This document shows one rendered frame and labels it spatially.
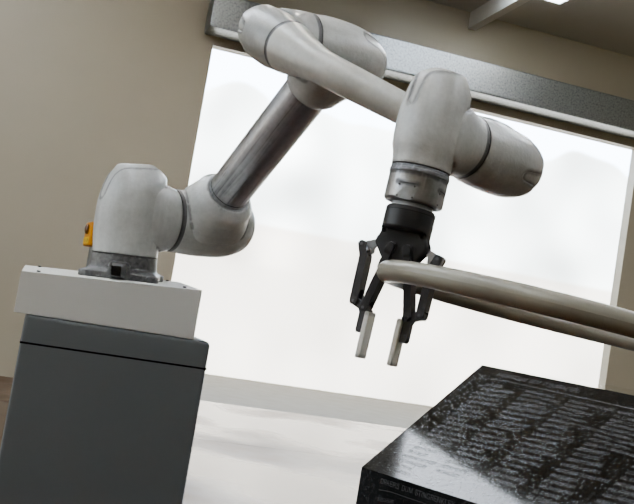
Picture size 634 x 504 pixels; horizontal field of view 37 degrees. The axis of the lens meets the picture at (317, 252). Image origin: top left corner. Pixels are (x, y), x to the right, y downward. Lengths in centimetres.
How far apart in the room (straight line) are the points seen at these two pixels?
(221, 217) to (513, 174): 92
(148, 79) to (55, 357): 638
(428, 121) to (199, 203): 96
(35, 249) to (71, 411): 607
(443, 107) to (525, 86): 771
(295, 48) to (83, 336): 78
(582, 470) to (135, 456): 98
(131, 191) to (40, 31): 621
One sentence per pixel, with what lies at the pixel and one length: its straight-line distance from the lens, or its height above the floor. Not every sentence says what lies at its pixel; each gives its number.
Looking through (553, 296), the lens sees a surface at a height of 96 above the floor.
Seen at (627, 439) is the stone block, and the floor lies 78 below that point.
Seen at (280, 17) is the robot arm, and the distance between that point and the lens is 182.
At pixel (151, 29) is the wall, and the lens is 843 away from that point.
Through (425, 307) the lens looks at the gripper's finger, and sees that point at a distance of 137.
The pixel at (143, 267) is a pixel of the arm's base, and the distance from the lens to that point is 221.
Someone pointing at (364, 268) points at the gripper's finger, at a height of 98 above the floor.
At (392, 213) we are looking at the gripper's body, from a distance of 138.
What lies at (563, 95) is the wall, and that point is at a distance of 928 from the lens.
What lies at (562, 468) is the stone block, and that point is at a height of 71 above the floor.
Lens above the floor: 89
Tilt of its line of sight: 4 degrees up
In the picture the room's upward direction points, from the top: 9 degrees clockwise
